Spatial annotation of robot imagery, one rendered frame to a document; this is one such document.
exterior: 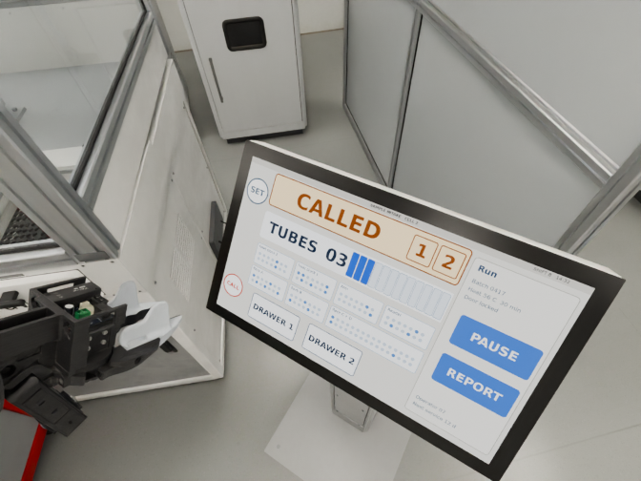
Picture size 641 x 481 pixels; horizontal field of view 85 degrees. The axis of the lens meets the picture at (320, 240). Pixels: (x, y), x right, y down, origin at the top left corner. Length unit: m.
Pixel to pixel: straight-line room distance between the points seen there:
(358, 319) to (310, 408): 1.03
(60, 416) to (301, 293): 0.32
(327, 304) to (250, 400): 1.11
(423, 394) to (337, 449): 0.98
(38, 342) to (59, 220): 0.40
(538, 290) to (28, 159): 0.72
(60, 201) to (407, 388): 0.63
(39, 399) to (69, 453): 1.42
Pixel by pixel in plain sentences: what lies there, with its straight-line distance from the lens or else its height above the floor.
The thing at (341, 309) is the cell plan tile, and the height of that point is 1.06.
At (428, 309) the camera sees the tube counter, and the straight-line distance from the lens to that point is 0.49.
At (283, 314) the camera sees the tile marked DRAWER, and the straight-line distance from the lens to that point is 0.58.
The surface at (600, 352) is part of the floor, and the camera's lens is 1.99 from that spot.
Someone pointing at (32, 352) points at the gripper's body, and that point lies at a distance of 0.42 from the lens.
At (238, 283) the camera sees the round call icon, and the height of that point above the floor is 1.02.
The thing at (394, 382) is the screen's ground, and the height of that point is 1.01.
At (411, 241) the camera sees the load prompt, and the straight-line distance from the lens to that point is 0.48.
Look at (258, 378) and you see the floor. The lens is 1.62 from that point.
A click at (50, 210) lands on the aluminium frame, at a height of 1.10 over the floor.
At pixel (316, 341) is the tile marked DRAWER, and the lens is 0.57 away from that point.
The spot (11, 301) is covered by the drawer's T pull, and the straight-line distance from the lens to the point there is 0.96.
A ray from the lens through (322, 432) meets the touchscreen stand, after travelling 1.51.
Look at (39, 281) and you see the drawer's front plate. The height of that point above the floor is 0.93.
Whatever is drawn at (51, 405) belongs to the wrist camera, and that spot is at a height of 1.18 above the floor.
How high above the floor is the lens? 1.53
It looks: 53 degrees down
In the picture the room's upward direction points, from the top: 4 degrees counter-clockwise
